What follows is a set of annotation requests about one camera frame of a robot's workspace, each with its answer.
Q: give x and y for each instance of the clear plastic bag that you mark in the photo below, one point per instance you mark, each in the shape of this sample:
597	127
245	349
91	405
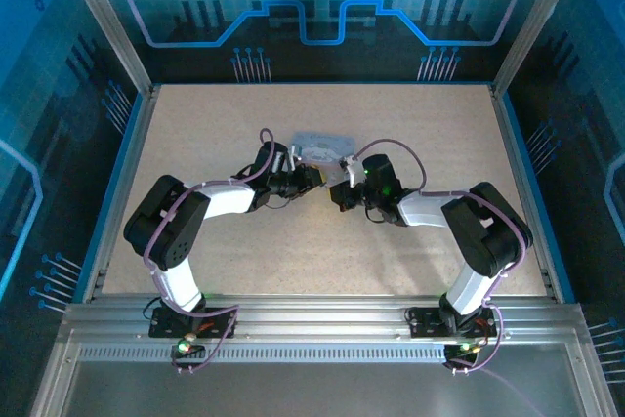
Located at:
322	143

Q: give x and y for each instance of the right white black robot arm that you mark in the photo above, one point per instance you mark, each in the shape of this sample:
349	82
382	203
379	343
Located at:
425	209

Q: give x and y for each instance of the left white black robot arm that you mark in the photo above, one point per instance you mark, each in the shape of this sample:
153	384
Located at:
229	199

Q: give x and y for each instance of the black LED connector box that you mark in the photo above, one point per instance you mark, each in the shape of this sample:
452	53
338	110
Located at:
185	348
464	349

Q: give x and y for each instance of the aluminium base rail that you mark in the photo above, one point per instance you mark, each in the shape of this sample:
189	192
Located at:
317	314

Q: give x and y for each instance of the aluminium table side rail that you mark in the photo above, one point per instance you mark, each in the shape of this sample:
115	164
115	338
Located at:
132	163
522	182

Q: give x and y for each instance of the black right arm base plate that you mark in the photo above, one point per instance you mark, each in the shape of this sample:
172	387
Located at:
427	321

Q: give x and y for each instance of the aluminium frame post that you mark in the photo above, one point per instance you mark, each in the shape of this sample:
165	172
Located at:
105	16
537	16

